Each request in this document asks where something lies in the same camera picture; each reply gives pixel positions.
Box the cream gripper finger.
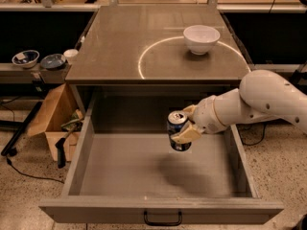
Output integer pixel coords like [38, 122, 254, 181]
[183, 104, 196, 121]
[170, 121, 203, 144]

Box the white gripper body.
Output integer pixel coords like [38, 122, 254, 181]
[193, 96, 227, 134]

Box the blue pepsi can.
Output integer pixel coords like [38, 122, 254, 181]
[167, 110, 191, 151]

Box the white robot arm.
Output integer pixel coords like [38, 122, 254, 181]
[171, 70, 307, 144]

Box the grey cabinet with steel top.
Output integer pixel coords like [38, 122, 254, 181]
[64, 5, 256, 117]

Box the open grey top drawer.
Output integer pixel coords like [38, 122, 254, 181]
[39, 96, 283, 224]

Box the white ceramic bowl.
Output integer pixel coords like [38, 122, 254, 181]
[183, 25, 221, 55]

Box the open cardboard box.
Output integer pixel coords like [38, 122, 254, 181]
[27, 84, 79, 161]

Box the small white cup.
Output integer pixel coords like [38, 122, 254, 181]
[63, 49, 79, 64]

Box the dark blue bowl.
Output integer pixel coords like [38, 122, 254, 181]
[40, 54, 66, 70]

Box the black pole on floor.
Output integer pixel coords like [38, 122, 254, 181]
[0, 102, 42, 156]

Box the grey side shelf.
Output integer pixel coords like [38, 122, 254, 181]
[0, 63, 69, 84]

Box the black drawer handle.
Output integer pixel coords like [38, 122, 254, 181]
[143, 211, 182, 227]

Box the black handled tool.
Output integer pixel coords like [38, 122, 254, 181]
[55, 123, 79, 169]

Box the black floor cable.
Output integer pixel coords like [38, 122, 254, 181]
[5, 155, 65, 185]

